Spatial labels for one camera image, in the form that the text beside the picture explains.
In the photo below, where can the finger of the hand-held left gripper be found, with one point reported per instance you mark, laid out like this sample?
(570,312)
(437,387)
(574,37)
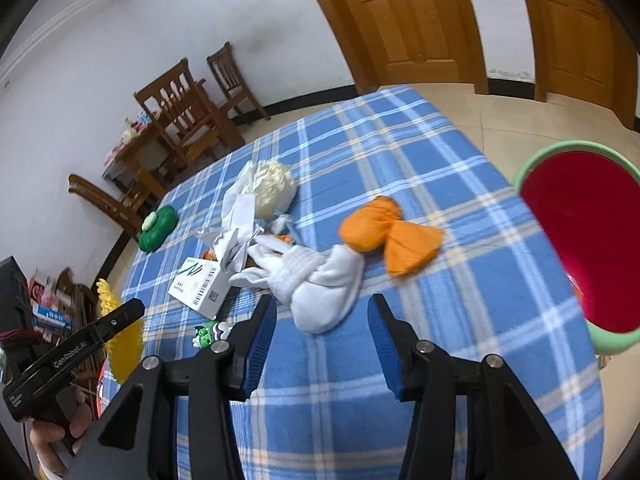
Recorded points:
(122,316)

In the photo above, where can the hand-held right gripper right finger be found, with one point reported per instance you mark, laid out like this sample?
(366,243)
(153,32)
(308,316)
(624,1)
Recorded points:
(387,355)

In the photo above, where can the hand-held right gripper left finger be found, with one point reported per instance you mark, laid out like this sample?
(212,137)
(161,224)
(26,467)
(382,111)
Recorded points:
(257,347)

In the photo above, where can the white medicine box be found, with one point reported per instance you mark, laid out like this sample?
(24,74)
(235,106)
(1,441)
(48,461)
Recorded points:
(197,287)

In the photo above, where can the white sock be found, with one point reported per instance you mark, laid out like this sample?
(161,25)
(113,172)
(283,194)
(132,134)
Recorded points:
(315,280)

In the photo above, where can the red round stool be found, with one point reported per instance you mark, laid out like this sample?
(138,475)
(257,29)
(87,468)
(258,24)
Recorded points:
(585,240)

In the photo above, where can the person's left hand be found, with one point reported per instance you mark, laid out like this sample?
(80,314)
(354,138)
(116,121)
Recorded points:
(47,445)

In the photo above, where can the yellow bumpy foam net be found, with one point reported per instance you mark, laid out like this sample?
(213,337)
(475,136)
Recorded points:
(122,347)

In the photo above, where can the small panda figurine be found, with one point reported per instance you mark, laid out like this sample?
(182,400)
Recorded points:
(212,335)

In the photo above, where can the cluttered wooden rack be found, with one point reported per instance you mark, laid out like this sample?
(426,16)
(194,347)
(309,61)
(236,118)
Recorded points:
(52,305)

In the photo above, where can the green flower-shaped container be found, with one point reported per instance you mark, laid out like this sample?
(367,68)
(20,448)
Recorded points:
(157,230)

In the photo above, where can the clear crumpled plastic wrapper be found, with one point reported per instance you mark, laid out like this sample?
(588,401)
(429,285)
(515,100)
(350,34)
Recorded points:
(230,252)

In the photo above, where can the curved-back wooden chair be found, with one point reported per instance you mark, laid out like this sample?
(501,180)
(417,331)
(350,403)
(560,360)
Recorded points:
(102,200)

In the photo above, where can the orange cloth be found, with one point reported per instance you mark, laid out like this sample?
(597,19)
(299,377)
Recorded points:
(385,232)

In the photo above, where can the crumpled white paper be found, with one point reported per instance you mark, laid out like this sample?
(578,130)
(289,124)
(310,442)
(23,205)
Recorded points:
(239,205)

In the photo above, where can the pink packet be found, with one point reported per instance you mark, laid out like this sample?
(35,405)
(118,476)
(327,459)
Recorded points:
(112,153)

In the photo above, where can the cream foam net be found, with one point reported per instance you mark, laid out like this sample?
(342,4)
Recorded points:
(275,185)

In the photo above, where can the wooden dining table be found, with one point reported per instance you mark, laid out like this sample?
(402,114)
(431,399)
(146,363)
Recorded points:
(137,152)

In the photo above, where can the cream round item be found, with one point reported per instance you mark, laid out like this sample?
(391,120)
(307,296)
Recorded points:
(128,135)

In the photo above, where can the blue plaid tablecloth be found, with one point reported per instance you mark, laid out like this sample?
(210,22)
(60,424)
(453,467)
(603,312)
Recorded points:
(400,170)

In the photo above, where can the blue white carton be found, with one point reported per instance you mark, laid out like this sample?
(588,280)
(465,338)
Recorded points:
(145,119)

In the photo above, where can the large wooden chair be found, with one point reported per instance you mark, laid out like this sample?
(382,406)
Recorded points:
(180,105)

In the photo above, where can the small wooden chair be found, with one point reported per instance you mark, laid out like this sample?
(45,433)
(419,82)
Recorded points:
(230,77)

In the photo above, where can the arched wooden door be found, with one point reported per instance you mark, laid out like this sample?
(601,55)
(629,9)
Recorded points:
(400,20)

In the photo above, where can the panelled wooden door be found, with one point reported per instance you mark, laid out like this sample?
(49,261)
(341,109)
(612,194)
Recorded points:
(575,35)

